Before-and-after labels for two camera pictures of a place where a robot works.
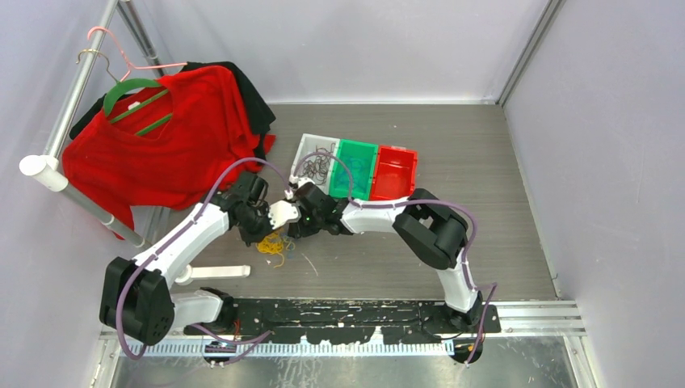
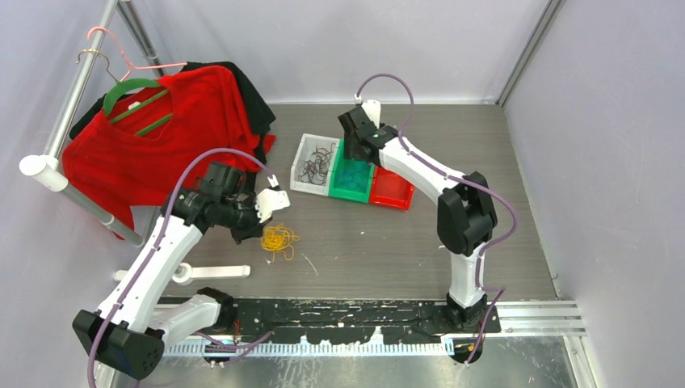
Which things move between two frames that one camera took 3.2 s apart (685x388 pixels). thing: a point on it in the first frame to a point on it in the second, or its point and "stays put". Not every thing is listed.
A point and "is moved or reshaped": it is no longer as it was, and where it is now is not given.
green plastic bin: [361, 158] stays put
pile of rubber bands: [271, 243] is moved or reshaped
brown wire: [319, 166] stays put
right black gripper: [298, 229] to [349, 148]
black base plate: [409, 320] stays put
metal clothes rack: [46, 169] stays put
